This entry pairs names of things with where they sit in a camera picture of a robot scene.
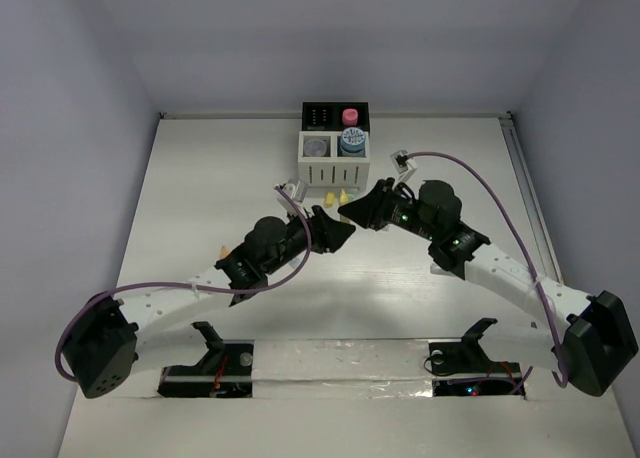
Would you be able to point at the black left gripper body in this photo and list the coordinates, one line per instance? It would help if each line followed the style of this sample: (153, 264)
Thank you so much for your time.
(296, 239)

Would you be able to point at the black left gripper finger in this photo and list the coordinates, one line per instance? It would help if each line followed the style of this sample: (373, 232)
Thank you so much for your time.
(332, 245)
(323, 226)

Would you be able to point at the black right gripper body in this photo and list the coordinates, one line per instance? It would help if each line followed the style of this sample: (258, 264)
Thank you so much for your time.
(405, 215)

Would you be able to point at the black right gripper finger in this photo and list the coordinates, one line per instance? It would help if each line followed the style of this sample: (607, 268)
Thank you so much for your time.
(382, 190)
(368, 218)

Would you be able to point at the yellow marker cap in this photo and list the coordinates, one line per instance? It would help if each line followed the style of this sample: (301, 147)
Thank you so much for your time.
(329, 199)

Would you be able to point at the clear jar of paperclips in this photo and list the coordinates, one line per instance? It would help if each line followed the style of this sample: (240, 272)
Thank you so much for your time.
(316, 147)

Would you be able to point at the pink-capped tube of crayons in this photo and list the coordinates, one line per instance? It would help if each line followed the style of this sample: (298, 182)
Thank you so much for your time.
(350, 117)

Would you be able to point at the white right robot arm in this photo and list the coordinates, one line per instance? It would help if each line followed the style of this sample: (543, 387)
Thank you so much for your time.
(584, 338)

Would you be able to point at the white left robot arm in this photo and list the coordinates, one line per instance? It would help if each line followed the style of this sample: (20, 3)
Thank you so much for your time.
(111, 339)

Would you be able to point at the white slotted organizer box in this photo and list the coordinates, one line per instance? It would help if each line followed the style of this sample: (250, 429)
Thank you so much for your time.
(333, 171)

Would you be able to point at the black slotted organizer box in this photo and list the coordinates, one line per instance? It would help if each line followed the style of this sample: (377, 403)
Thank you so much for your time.
(328, 116)

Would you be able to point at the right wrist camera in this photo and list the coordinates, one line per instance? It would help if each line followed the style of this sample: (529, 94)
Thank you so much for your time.
(404, 164)

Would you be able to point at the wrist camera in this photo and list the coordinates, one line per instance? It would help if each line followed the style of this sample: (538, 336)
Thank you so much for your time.
(291, 195)
(404, 164)

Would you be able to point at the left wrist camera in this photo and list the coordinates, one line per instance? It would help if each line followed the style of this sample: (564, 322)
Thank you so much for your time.
(291, 195)

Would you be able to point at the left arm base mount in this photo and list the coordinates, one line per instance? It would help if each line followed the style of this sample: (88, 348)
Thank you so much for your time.
(224, 371)

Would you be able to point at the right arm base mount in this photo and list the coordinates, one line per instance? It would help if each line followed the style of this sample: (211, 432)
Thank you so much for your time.
(461, 368)

